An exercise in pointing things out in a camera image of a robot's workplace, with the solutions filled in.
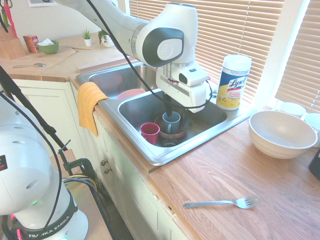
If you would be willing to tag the black sink drain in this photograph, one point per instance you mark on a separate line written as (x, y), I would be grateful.
(169, 143)

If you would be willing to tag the chrome faucet base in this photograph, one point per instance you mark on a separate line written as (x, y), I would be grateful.
(214, 93)

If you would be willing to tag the Lysol wipes canister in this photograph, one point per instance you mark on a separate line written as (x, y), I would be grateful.
(233, 82)

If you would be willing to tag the black stand pole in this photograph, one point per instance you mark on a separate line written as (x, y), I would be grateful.
(22, 98)

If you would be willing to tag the grey mug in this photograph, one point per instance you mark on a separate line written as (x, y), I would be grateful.
(172, 125)

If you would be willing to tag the trailing plant in white pot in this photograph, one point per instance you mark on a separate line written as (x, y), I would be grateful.
(106, 41)

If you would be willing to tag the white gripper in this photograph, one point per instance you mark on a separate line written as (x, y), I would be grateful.
(195, 96)

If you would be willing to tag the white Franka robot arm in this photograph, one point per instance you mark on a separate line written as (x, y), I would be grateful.
(162, 25)

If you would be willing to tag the cream kitchen cabinet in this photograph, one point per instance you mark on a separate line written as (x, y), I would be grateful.
(120, 170)

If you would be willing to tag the pink plate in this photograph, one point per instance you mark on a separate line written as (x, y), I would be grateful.
(128, 94)

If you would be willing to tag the black appliance edge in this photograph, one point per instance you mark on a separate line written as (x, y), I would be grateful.
(315, 165)

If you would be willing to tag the green metal clamp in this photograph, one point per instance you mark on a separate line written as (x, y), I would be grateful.
(85, 163)

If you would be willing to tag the silver metal fork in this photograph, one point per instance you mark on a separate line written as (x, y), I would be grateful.
(212, 203)

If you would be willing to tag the stainless steel double sink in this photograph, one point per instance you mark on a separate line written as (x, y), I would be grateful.
(140, 107)

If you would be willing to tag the small spiky potted plant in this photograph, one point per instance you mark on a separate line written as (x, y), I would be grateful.
(87, 40)

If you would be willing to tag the orange cardboard box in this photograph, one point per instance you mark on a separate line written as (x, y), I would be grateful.
(30, 43)

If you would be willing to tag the brown wooden bowl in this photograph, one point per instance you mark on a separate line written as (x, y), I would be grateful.
(172, 135)

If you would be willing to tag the round metal cabinet knob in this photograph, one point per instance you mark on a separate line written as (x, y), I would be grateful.
(107, 171)
(103, 163)

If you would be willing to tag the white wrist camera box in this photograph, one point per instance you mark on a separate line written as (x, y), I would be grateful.
(193, 75)

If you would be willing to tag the white picture frame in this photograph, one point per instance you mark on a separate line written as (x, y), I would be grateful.
(41, 3)

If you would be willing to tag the red cup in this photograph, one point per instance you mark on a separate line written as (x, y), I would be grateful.
(150, 133)

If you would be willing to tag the green bowl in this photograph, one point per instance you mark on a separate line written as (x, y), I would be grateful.
(50, 48)

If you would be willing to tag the white crumpled tissue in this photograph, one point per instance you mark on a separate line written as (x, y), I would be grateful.
(46, 42)

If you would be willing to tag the silver metal spoon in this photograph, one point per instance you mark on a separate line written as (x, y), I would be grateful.
(37, 64)

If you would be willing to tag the wide wooden window blind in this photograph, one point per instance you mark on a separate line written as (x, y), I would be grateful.
(225, 30)

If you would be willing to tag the large cream bowl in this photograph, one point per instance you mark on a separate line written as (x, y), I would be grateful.
(282, 135)

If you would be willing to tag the orange dish cloth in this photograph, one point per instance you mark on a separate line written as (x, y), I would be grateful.
(87, 105)

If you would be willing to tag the small white bowl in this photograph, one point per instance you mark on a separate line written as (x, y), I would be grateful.
(312, 122)
(292, 108)

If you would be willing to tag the wooden knife block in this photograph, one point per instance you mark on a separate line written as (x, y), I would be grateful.
(10, 46)

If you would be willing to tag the narrow wooden window blind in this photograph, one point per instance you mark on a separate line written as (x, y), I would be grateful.
(302, 62)

